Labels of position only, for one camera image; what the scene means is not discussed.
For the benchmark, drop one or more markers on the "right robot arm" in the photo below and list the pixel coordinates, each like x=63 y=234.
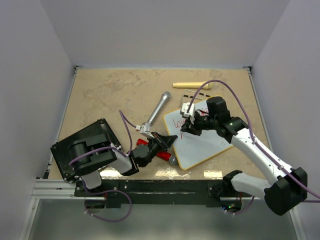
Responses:
x=283 y=187

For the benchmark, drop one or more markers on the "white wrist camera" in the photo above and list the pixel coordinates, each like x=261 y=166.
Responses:
x=187 y=111
x=144 y=129

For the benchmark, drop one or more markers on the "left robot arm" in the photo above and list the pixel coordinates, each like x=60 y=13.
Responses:
x=90 y=154

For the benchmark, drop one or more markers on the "silver toy microphone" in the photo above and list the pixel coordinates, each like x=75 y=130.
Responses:
x=165 y=97

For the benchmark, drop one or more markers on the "cream toy microphone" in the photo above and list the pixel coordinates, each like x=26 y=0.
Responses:
x=192 y=85

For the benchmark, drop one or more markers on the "red toy microphone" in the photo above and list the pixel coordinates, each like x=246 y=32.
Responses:
x=164 y=155

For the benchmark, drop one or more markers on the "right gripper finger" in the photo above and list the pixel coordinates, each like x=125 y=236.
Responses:
x=191 y=130
x=187 y=124

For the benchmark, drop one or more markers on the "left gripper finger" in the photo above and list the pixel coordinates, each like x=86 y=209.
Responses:
x=155 y=134
x=166 y=141

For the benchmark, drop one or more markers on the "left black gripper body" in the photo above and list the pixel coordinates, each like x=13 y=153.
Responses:
x=155 y=145

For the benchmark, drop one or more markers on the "yellow framed whiteboard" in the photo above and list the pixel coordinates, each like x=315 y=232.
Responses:
x=191 y=150

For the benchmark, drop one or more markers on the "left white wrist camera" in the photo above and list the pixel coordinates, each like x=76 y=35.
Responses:
x=144 y=129

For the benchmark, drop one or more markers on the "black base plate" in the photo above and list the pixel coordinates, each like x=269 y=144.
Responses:
x=114 y=193

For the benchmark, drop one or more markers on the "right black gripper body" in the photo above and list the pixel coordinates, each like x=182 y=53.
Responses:
x=204 y=122

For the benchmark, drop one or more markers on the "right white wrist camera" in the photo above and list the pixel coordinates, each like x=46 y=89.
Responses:
x=187 y=111

